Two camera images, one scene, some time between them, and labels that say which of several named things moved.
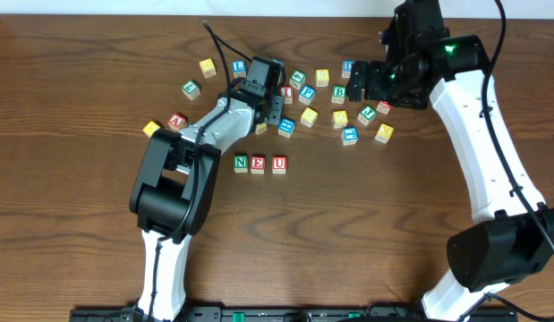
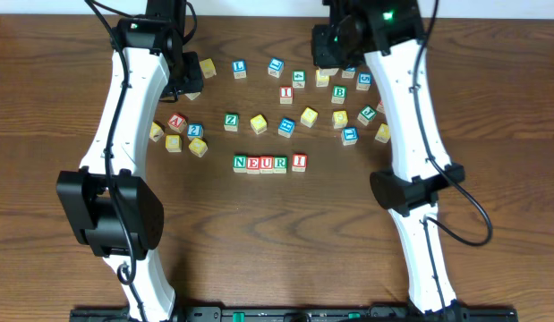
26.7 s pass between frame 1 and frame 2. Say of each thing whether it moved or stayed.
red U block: moved
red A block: stayed
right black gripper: moved
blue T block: stayed
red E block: moved
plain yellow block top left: stayed
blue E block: stayed
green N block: stayed
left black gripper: moved
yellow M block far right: stayed
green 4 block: stayed
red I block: stayed
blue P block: moved
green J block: stayed
